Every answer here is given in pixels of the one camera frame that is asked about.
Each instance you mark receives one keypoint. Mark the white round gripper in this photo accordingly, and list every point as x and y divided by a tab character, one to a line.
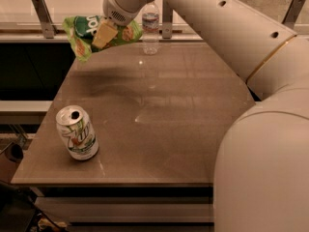
120	13

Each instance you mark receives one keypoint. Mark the left metal railing bracket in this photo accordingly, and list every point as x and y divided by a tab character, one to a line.
48	28

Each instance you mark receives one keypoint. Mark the white green 7up can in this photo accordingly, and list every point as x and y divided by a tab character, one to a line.
76	130

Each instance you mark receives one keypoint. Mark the right metal railing bracket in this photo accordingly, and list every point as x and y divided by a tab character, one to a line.
292	13

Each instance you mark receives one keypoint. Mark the clear plastic water bottle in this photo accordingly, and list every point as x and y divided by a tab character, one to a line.
150	25

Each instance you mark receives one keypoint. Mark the white table base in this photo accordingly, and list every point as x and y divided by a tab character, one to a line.
97	206

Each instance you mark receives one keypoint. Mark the green rice chip bag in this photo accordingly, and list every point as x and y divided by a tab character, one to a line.
81	31

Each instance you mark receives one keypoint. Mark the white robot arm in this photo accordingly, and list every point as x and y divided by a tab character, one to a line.
260	176

